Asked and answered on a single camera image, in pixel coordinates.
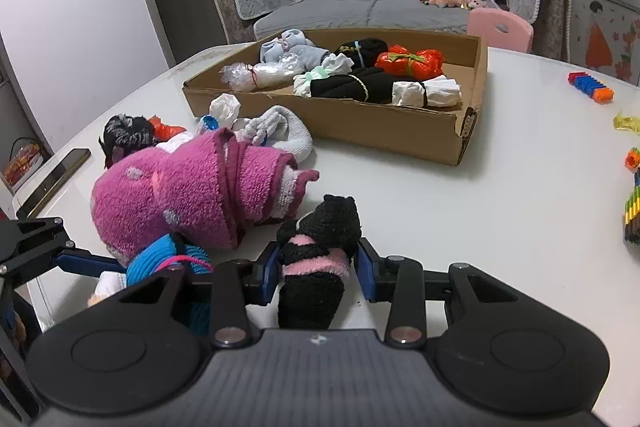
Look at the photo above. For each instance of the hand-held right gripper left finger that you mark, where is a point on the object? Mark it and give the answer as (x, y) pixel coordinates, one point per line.
(270, 274)

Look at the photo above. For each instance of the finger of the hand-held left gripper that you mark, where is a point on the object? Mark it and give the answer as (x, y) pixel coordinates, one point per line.
(6, 307)
(90, 263)

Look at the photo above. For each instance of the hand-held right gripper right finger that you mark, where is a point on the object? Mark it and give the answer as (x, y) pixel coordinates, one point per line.
(364, 272)

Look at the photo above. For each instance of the white sock peach band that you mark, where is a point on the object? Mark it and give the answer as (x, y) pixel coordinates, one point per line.
(107, 288)

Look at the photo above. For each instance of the black sock pink band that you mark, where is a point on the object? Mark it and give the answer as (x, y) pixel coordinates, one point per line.
(310, 302)

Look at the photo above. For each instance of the pink fuzzy sock bundle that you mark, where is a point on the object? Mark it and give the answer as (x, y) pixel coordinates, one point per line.
(190, 187)

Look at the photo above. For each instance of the black grey fuzzy sock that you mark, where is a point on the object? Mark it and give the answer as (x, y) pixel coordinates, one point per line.
(125, 137)

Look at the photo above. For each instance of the grey white sock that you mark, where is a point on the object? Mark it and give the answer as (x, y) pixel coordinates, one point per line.
(292, 137)

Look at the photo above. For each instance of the brown cardboard box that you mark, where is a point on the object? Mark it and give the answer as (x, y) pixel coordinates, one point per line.
(380, 127)

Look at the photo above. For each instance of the small orange plastic bag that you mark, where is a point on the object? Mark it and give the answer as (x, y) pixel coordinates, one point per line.
(167, 129)

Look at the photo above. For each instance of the blue white plastic bag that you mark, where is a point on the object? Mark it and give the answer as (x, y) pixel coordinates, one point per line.
(208, 124)

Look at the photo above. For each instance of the black sock yellow band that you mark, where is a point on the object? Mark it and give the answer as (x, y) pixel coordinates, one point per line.
(350, 88)

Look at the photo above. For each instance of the white bag black band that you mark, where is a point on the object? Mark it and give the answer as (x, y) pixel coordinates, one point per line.
(430, 93)

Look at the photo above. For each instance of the clear bag red band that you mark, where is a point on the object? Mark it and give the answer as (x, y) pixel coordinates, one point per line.
(260, 74)

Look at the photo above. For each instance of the orange plastic bag bundle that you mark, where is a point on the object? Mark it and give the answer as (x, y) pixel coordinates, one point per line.
(410, 63)

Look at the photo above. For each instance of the black sock blue band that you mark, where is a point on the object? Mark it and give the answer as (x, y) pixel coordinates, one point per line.
(362, 52)

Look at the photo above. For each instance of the white desktop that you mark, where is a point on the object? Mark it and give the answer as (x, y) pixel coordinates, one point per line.
(525, 187)

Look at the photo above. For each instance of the dark smartphone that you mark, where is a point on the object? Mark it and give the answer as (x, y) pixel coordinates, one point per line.
(52, 182)

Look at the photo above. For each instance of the red gift bag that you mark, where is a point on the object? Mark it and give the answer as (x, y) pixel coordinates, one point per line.
(22, 167)

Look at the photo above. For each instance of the colourful bead block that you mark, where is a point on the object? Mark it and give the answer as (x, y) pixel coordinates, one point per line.
(632, 207)

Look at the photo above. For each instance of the pink plastic chair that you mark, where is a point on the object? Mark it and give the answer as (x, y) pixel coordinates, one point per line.
(500, 29)

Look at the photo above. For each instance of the orange blue toy strip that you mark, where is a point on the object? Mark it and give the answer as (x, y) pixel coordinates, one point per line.
(590, 87)

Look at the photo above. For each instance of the yellow clear plastic piece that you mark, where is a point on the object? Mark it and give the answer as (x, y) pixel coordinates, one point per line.
(627, 122)

